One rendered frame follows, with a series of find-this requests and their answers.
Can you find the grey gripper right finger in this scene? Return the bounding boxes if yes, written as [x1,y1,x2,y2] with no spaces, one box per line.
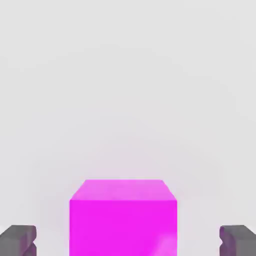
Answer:
[219,224,256,256]

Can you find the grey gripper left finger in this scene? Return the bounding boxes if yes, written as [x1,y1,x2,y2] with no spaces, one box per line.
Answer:
[0,225,38,256]

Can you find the small magenta cube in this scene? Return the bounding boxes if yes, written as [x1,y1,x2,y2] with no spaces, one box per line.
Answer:
[69,179,178,256]

